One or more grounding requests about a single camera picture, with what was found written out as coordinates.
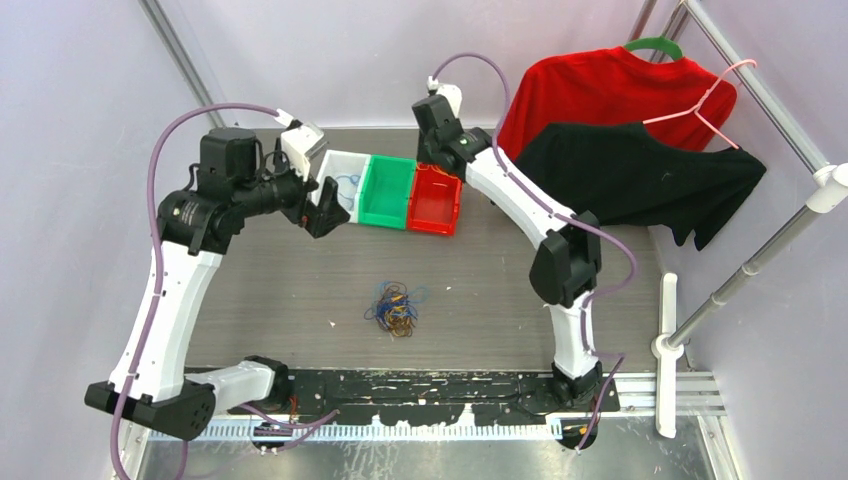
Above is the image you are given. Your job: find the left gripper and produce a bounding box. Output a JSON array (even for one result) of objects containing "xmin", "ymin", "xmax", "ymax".
[{"xmin": 234, "ymin": 146, "xmax": 349, "ymax": 237}]

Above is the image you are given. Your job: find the blue cable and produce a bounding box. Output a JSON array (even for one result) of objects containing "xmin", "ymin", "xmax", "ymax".
[{"xmin": 331, "ymin": 172, "xmax": 362, "ymax": 200}]

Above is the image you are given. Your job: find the white plastic bin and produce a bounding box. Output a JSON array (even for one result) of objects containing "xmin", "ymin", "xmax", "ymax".
[{"xmin": 312, "ymin": 149, "xmax": 371, "ymax": 224}]

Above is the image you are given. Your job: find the green plastic bin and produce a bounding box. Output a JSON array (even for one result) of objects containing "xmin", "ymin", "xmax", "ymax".
[{"xmin": 358, "ymin": 155, "xmax": 417, "ymax": 230}]

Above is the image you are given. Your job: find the red plastic bin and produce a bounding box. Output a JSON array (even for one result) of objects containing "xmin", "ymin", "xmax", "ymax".
[{"xmin": 406, "ymin": 164, "xmax": 462, "ymax": 236}]

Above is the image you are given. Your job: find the cable bundle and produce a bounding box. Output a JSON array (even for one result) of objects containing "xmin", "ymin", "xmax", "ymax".
[{"xmin": 362, "ymin": 281, "xmax": 431, "ymax": 339}]

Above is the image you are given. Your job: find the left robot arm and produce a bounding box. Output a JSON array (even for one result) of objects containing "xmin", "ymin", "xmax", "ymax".
[{"xmin": 84, "ymin": 124, "xmax": 350, "ymax": 440}]

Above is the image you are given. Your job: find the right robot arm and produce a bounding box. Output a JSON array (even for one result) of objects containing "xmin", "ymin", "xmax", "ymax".
[{"xmin": 412, "ymin": 93, "xmax": 602, "ymax": 411}]

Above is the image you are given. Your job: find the black t-shirt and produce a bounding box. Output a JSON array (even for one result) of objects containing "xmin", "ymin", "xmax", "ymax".
[{"xmin": 515, "ymin": 123, "xmax": 767, "ymax": 250}]

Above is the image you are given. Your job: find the green hanger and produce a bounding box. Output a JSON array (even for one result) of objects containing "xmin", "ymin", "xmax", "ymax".
[{"xmin": 623, "ymin": 37, "xmax": 684, "ymax": 61}]

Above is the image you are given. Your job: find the red t-shirt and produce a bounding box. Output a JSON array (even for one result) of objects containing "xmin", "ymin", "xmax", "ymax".
[{"xmin": 497, "ymin": 47, "xmax": 738, "ymax": 159}]

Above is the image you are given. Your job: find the pink hanger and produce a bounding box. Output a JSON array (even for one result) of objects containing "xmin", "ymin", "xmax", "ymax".
[{"xmin": 642, "ymin": 58, "xmax": 758, "ymax": 150}]

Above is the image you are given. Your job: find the metal clothes rack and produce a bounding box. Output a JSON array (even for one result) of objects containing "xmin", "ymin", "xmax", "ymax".
[{"xmin": 631, "ymin": 1, "xmax": 847, "ymax": 444}]

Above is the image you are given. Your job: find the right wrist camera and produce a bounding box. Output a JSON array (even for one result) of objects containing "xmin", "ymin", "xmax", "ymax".
[{"xmin": 426, "ymin": 76, "xmax": 463, "ymax": 118}]

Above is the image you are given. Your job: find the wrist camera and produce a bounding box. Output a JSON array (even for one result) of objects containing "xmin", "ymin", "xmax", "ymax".
[
  {"xmin": 280, "ymin": 119, "xmax": 327, "ymax": 181},
  {"xmin": 426, "ymin": 76, "xmax": 463, "ymax": 118}
]

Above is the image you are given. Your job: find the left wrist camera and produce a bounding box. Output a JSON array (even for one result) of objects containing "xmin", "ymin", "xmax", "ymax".
[{"xmin": 280, "ymin": 119, "xmax": 327, "ymax": 181}]

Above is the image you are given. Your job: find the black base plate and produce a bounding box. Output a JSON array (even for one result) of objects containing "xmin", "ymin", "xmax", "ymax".
[{"xmin": 254, "ymin": 369, "xmax": 620, "ymax": 427}]

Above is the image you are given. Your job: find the aluminium corner post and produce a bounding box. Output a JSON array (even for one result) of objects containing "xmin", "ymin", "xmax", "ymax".
[{"xmin": 138, "ymin": 0, "xmax": 226, "ymax": 106}]

